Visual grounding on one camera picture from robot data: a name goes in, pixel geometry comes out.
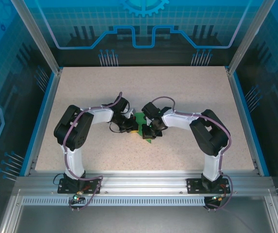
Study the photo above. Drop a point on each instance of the aluminium side rail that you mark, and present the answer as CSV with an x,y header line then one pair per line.
x,y
47,106
241,106

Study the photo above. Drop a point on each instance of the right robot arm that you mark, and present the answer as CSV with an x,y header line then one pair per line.
x,y
209,138

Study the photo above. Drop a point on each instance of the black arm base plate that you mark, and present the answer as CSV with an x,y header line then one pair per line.
x,y
194,187
92,188

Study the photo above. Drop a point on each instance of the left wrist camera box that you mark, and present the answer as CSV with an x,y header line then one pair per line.
x,y
131,113

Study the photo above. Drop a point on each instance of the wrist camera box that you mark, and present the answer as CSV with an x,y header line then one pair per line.
x,y
131,113
147,120

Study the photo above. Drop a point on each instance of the aluminium frame post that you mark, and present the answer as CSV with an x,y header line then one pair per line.
x,y
37,36
250,36

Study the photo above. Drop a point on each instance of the green paper sheet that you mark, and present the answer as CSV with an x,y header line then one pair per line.
x,y
140,117

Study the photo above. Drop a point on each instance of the aluminium mounting rail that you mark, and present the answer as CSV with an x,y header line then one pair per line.
x,y
143,184

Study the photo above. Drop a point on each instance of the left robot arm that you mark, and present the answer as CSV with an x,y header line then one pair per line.
x,y
73,131

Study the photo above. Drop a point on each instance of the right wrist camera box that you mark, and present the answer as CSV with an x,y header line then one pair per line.
x,y
147,120

